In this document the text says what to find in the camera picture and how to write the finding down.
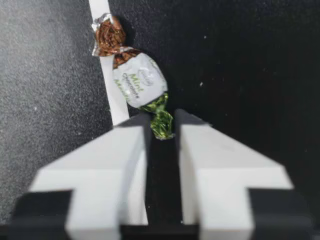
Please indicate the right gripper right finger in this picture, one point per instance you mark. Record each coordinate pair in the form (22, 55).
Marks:
(225, 175)

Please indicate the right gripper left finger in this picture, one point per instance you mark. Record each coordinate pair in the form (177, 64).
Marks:
(100, 175)

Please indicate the candy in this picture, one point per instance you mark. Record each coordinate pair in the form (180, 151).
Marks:
(140, 80)

